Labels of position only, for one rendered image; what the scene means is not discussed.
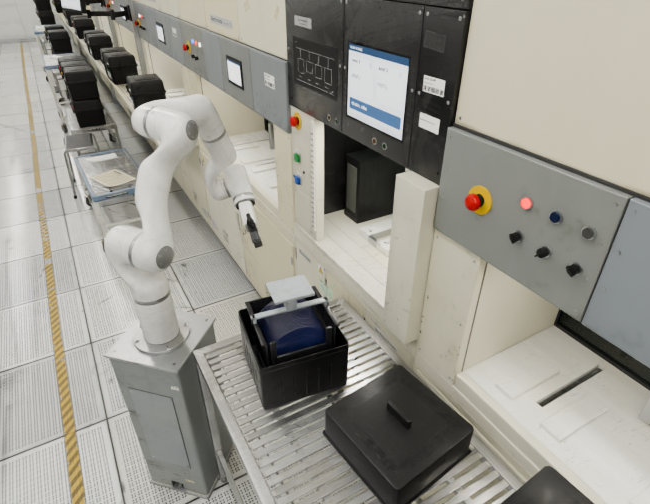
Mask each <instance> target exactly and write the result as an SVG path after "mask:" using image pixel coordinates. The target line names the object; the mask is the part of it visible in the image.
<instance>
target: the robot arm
mask: <svg viewBox="0 0 650 504"><path fill-rule="evenodd" d="M131 123H132V126H133V128H134V130H135V131H136V132H137V133H138V134H140V135H141V136H144V137H146V138H150V139H154V140H159V141H160V145H159V147H158V148H157V149H156V150H155V151H154V152H153V153H152V154H151V155H150V156H148V157H147V158H146V159H145V160H143V162H142V163H141V165H140V167H139V170H138V174H137V179H136V186H135V204H136V207H137V209H138V212H139V214H140V216H141V220H142V224H143V229H140V228H137V227H134V226H129V225H118V226H115V227H114V228H112V229H111V230H110V231H109V232H108V233H107V234H106V236H105V239H104V249H105V253H106V256H107V258H108V260H109V262H110V263H111V265H112V266H113V267H114V269H115V270H116V271H117V273H118V274H119V275H120V276H121V277H122V279H123V280H124V281H125V282H126V283H127V285H128V286H129V288H130V290H131V294H132V297H133V301H134V304H135V308H136V311H137V315H138V318H139V322H140V326H139V328H138V330H137V331H136V333H135V335H134V344H135V346H136V348H137V349H138V350H139V351H141V352H143V353H146V354H151V355H157V354H163V353H167V352H170V351H173V350H175V349H177V348H178V347H180V346H181V345H182V344H183V343H184V342H185V341H186V340H187V338H188V337H189V334H190V328H189V325H188V323H187V322H186V320H184V319H183V318H180V317H177V316H176V312H175V308H174V303H173V299H172V295H171V290H170V286H169V282H168V279H167V277H166V275H165V274H164V273H163V272H162V271H164V270H166V269H167V268H168V267H169V266H170V265H171V263H172V261H173V259H174V254H175V245H174V239H173V234H172V229H171V225H170V221H169V214H168V198H169V192H170V187H171V182H172V178H173V174H174V172H175V170H176V168H177V166H178V165H179V163H180V162H181V161H182V160H183V159H184V158H185V157H186V156H187V155H188V154H189V153H190V152H191V151H192V150H193V148H194V147H195V145H196V143H197V140H198V135H199V136H200V137H201V139H202V141H203V143H204V145H205V146H206V148H207V150H208V152H209V153H210V155H211V157H212V158H211V159H210V161H209V163H208V165H207V167H206V170H205V183H206V185H207V188H208V190H209V191H210V193H211V195H212V196H213V198H214V199H215V200H217V201H221V200H225V199H227V198H230V197H232V200H233V203H234V206H235V207H236V209H238V210H240V214H241V218H242V221H243V225H244V228H245V230H246V232H247V233H249V232H250V237H251V240H252V243H254V246H255V248H258V247H262V246H263V244H262V241H261V237H260V236H259V233H258V229H259V227H258V222H257V218H256V215H255V211H254V208H253V206H254V205H255V197H254V194H253V191H252V188H251V185H250V181H249V178H248V175H247V172H246V169H245V166H244V165H242V164H233V163H234V162H235V160H236V158H237V154H236V151H235V149H234V146H233V144H232V142H231V140H230V138H229V136H228V134H227V131H226V129H225V127H224V125H223V123H222V121H221V119H220V117H219V114H218V112H217V110H216V108H215V106H214V105H213V103H212V102H211V101H210V100H209V99H208V98H207V97H205V96H204V95H200V94H193V95H189V96H184V97H180V98H172V99H162V100H155V101H151V102H147V103H145V104H142V105H140V106H139V107H137V108H136V109H135V110H134V112H133V113H132V116H131ZM231 164H233V165H231ZM224 169H225V170H224ZM223 170H224V173H225V178H224V179H222V180H217V179H216V178H217V176H218V175H219V174H220V173H221V172H222V171H223Z"/></svg>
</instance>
